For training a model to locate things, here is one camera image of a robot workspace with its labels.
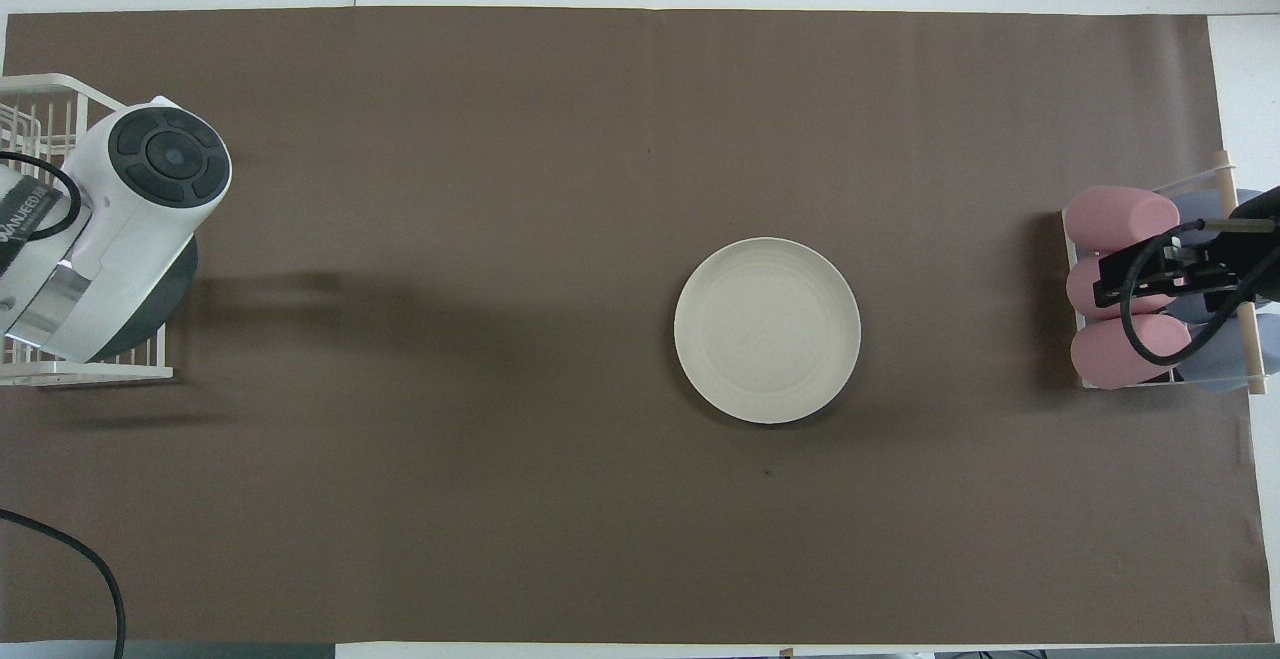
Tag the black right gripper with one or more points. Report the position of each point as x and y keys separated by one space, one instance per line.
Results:
x=1250 y=259

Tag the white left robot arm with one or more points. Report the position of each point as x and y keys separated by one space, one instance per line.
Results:
x=150 y=209

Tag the cream round plate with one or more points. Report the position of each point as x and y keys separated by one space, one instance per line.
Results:
x=767 y=331

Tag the pink cup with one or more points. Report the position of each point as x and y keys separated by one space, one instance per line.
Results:
x=1115 y=219
x=1100 y=359
x=1080 y=284

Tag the cup rack with wooden rod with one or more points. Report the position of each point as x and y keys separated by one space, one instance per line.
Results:
x=1252 y=364

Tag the brown table mat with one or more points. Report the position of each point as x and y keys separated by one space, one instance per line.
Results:
x=450 y=239

